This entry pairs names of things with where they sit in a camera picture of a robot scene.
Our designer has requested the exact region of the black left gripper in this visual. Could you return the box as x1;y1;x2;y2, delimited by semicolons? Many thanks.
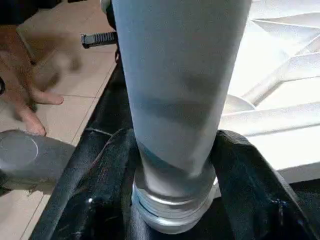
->
101;0;124;66

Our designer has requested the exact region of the white plastic table leg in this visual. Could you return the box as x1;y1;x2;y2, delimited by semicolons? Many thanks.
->
110;0;254;235

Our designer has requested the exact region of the white plastic table top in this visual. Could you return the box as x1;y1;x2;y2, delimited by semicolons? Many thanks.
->
214;0;320;187

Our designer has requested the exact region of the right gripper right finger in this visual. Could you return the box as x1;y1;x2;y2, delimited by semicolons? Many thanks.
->
209;129;320;240

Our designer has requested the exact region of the bare human foot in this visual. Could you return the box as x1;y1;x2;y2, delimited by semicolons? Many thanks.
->
9;96;48;137
0;25;65;107

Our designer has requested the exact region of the black work mat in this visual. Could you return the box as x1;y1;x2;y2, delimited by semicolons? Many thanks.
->
27;47;320;240

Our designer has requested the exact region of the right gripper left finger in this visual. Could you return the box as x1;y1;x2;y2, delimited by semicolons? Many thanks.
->
29;127;142;240

